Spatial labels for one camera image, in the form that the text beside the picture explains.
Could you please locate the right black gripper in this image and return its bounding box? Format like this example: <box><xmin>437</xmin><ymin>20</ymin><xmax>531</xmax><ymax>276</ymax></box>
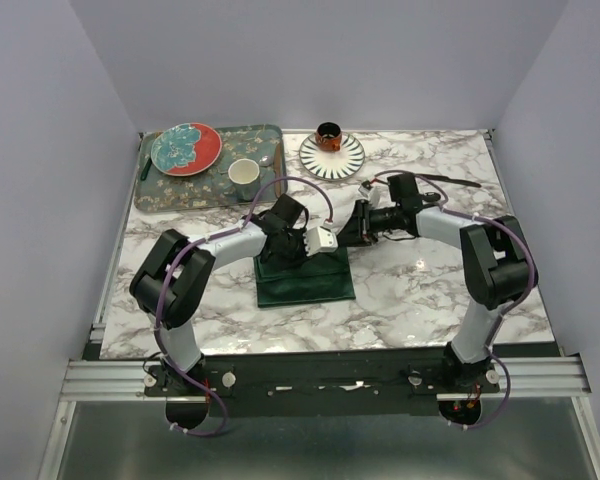
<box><xmin>336</xmin><ymin>199</ymin><xmax>401</xmax><ymax>249</ymax></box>

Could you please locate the dark green cloth napkin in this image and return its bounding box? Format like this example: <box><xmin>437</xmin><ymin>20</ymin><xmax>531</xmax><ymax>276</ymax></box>
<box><xmin>253</xmin><ymin>247</ymin><xmax>356</xmax><ymax>309</ymax></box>

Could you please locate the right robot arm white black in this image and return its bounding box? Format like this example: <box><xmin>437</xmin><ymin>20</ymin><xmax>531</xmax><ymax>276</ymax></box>
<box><xmin>337</xmin><ymin>170</ymin><xmax>538</xmax><ymax>392</ymax></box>

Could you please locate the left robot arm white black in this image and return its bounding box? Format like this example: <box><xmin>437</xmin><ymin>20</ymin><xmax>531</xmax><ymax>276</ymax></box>
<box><xmin>129</xmin><ymin>194</ymin><xmax>308</xmax><ymax>395</ymax></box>

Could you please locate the white striped saucer plate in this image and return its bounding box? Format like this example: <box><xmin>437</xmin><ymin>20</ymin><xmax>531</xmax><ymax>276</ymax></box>
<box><xmin>298</xmin><ymin>133</ymin><xmax>366</xmax><ymax>181</ymax></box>

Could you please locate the black spoon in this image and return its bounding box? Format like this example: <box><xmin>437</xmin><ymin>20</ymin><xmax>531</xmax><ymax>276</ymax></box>
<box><xmin>421</xmin><ymin>192</ymin><xmax>442</xmax><ymax>203</ymax></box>

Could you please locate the silver spoon on tray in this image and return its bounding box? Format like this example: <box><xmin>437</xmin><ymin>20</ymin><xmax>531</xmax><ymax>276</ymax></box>
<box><xmin>258</xmin><ymin>155</ymin><xmax>273</xmax><ymax>167</ymax></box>

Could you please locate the black knife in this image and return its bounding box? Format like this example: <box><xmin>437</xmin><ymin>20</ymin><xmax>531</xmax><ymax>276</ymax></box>
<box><xmin>415</xmin><ymin>173</ymin><xmax>482</xmax><ymax>189</ymax></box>

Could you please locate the brown glazed cup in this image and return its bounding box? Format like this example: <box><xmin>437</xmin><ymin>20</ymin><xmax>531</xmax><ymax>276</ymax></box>
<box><xmin>314</xmin><ymin>122</ymin><xmax>342</xmax><ymax>152</ymax></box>

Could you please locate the red and teal plate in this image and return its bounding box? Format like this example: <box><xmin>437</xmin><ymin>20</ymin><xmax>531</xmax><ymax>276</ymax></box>
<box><xmin>150</xmin><ymin>123</ymin><xmax>223</xmax><ymax>177</ymax></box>

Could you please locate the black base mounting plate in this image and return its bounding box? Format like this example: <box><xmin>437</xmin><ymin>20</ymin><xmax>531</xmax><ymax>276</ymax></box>
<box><xmin>142</xmin><ymin>349</ymin><xmax>501</xmax><ymax>419</ymax></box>

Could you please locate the floral teal serving tray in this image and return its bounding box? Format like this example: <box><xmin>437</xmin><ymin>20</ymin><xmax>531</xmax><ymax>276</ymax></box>
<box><xmin>134</xmin><ymin>124</ymin><xmax>284</xmax><ymax>213</ymax></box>

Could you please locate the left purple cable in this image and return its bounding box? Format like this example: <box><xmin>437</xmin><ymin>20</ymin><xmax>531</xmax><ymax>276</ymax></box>
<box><xmin>152</xmin><ymin>175</ymin><xmax>336</xmax><ymax>437</ymax></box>

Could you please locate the purple cable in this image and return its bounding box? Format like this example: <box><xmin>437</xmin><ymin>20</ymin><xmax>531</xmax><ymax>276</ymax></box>
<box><xmin>152</xmin><ymin>175</ymin><xmax>336</xmax><ymax>437</ymax></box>
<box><xmin>364</xmin><ymin>170</ymin><xmax>539</xmax><ymax>431</ymax></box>

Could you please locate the cream mug with teal handle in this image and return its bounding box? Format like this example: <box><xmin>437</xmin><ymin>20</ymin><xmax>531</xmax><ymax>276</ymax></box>
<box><xmin>227</xmin><ymin>158</ymin><xmax>260</xmax><ymax>201</ymax></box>

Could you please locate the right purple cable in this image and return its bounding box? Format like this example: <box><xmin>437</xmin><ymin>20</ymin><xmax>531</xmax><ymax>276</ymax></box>
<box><xmin>364</xmin><ymin>170</ymin><xmax>539</xmax><ymax>431</ymax></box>

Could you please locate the green handled utensil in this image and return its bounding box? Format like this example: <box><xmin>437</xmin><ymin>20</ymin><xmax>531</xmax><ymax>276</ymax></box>
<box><xmin>140</xmin><ymin>155</ymin><xmax>152</xmax><ymax>182</ymax></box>

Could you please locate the aluminium frame rail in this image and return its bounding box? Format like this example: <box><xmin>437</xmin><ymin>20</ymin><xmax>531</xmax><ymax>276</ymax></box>
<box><xmin>38</xmin><ymin>356</ymin><xmax>600</xmax><ymax>479</ymax></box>

